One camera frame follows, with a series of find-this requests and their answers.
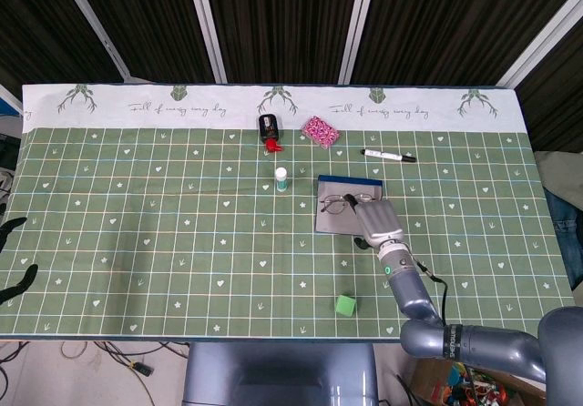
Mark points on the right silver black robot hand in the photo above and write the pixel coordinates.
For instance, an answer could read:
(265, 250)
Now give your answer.
(378, 221)

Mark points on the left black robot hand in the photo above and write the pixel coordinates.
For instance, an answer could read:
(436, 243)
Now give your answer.
(27, 276)

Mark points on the blue glasses case grey lining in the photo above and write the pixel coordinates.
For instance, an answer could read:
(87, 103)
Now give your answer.
(332, 224)

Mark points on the black wire-frame eyeglasses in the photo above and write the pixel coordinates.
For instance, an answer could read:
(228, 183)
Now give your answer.
(332, 205)

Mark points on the white marker with black caps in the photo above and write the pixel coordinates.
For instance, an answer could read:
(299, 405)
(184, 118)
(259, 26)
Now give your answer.
(387, 155)

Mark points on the green foam cube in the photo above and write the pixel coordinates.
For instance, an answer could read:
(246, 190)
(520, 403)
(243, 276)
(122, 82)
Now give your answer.
(345, 305)

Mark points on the white green glue stick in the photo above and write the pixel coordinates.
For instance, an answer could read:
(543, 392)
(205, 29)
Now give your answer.
(281, 180)

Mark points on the pink patterned card box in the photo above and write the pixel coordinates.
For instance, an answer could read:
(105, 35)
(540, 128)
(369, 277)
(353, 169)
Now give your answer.
(320, 130)

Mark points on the green checkered tablecloth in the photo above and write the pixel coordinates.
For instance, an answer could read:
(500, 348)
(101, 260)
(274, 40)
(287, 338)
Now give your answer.
(159, 219)

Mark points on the black device with red ball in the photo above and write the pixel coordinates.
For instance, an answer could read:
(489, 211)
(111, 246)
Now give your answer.
(268, 126)

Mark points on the black power adapter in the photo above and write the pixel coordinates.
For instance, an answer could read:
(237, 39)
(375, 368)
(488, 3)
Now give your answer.
(141, 368)

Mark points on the cardboard box of colourful items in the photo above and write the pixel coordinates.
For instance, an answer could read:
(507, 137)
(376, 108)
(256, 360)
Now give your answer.
(426, 381)

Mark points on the grey blue robot torso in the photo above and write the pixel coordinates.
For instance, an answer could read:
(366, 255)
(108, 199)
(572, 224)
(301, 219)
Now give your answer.
(273, 369)

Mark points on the person in blue jeans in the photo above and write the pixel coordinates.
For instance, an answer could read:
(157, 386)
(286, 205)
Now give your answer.
(565, 224)

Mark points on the white partition frame post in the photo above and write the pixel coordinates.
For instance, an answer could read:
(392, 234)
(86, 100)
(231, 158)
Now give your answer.
(357, 28)
(537, 42)
(98, 28)
(207, 28)

